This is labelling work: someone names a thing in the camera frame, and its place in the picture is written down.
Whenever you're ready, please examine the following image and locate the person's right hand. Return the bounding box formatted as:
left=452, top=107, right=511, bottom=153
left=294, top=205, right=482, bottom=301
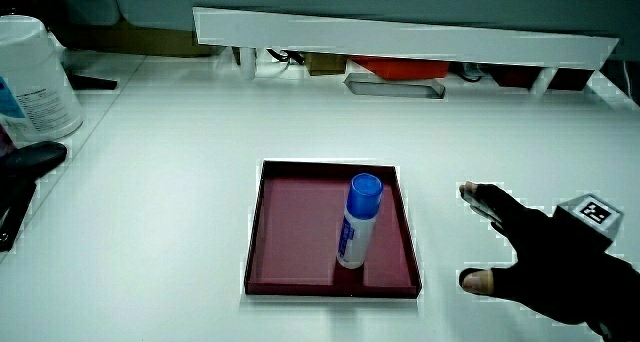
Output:
left=458, top=180, right=640, bottom=339

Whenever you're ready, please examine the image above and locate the blue capped glue stick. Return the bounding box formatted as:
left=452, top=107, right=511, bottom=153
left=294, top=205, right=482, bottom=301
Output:
left=335, top=172, right=384, bottom=270

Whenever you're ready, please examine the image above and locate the dark red square plate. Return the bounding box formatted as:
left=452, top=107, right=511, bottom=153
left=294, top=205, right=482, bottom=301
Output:
left=243, top=159, right=423, bottom=299

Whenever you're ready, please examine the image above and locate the person's right forearm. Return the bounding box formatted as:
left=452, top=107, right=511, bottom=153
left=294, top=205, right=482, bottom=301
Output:
left=602, top=301, right=640, bottom=342

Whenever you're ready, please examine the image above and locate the dark red box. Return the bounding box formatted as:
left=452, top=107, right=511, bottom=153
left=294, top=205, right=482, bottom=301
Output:
left=485, top=63, right=545, bottom=89

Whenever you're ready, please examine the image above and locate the clear metal-edged tray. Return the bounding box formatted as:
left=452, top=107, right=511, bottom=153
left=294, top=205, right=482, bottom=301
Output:
left=343, top=72, right=447, bottom=101

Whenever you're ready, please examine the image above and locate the orange box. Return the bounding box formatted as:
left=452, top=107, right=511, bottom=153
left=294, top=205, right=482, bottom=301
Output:
left=348, top=55, right=451, bottom=81

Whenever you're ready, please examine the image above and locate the white desk shelf riser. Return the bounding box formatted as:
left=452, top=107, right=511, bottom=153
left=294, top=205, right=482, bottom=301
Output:
left=192, top=6, right=620, bottom=96

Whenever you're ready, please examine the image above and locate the brown cardboard box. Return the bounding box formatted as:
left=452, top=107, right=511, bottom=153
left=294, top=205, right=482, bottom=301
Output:
left=303, top=52, right=348, bottom=77

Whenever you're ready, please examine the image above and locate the brown wooden board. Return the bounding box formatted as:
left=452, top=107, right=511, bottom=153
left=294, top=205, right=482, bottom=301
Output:
left=63, top=20, right=217, bottom=59

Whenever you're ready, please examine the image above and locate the black handheld tool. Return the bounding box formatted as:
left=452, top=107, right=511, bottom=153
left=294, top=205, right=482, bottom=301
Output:
left=0, top=140, right=68, bottom=253

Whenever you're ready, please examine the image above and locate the white plastic tub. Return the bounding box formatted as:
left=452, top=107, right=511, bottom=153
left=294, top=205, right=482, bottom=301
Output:
left=0, top=14, right=85, bottom=143

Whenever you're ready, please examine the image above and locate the black cable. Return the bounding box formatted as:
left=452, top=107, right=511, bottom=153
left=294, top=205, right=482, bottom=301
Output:
left=266, top=47, right=306, bottom=67

